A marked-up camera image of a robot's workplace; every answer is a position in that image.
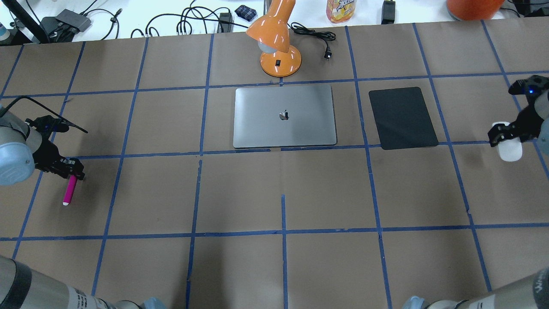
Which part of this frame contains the dark blue checkered pouch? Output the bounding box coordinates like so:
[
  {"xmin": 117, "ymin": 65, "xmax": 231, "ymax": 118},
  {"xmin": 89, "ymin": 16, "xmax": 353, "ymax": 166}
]
[{"xmin": 235, "ymin": 5, "xmax": 257, "ymax": 22}]

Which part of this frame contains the black lamp power cable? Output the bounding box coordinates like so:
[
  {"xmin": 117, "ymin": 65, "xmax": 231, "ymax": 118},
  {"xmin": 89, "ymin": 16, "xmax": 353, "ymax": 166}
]
[{"xmin": 291, "ymin": 22, "xmax": 336, "ymax": 61}]

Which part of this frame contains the orange juice bottle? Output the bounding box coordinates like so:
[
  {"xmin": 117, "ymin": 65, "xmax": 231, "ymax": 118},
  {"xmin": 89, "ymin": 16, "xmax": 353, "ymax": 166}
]
[{"xmin": 326, "ymin": 0, "xmax": 356, "ymax": 24}]

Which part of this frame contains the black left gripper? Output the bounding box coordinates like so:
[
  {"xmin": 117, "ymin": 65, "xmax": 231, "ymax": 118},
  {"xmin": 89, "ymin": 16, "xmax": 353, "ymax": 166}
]
[{"xmin": 33, "ymin": 139, "xmax": 86, "ymax": 181}]

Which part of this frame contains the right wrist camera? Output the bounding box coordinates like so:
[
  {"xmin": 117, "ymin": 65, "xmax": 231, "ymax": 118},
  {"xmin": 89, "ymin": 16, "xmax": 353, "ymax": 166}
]
[{"xmin": 508, "ymin": 75, "xmax": 549, "ymax": 97}]

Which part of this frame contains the orange cylindrical container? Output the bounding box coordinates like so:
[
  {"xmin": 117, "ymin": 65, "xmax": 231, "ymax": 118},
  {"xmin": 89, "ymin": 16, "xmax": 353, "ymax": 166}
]
[{"xmin": 446, "ymin": 0, "xmax": 504, "ymax": 20}]

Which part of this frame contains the black monitor stand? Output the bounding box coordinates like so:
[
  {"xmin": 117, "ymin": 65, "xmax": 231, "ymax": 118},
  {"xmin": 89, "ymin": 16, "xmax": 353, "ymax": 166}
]
[{"xmin": 1, "ymin": 0, "xmax": 57, "ymax": 44}]

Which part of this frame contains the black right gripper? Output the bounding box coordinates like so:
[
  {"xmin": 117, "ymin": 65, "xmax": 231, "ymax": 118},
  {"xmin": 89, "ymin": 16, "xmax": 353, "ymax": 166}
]
[{"xmin": 488, "ymin": 106, "xmax": 542, "ymax": 147}]

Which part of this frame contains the silver laptop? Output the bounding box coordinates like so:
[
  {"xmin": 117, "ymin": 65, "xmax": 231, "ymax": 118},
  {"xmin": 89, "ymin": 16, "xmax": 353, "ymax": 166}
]
[{"xmin": 232, "ymin": 84, "xmax": 338, "ymax": 148}]

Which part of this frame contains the white computer mouse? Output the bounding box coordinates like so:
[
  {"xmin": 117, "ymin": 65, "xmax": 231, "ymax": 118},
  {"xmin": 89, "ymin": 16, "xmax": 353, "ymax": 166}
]
[{"xmin": 494, "ymin": 122, "xmax": 523, "ymax": 162}]

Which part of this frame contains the black power adapter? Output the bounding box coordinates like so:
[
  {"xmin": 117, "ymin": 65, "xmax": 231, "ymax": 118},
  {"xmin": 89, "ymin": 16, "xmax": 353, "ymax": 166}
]
[{"xmin": 380, "ymin": 0, "xmax": 396, "ymax": 25}]

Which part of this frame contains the orange desk lamp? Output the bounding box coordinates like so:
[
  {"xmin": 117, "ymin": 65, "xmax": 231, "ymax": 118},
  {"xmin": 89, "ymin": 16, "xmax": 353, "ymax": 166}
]
[{"xmin": 246, "ymin": 0, "xmax": 302, "ymax": 78}]

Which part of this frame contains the pink marker pen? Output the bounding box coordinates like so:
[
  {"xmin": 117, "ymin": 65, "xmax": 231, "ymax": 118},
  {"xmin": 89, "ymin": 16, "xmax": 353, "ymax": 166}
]
[{"xmin": 62, "ymin": 175, "xmax": 78, "ymax": 206}]

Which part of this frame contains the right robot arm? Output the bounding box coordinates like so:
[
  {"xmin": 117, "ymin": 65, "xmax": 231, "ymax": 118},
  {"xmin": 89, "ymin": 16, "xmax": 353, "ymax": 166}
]
[{"xmin": 403, "ymin": 86, "xmax": 548, "ymax": 309}]

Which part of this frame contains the grey usb hub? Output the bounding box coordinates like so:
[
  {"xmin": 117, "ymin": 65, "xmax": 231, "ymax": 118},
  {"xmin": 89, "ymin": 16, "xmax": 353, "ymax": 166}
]
[{"xmin": 55, "ymin": 9, "xmax": 91, "ymax": 32}]

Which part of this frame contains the black mousepad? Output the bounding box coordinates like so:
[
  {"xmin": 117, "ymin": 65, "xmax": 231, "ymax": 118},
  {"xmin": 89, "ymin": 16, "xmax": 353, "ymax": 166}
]
[{"xmin": 368, "ymin": 87, "xmax": 439, "ymax": 150}]

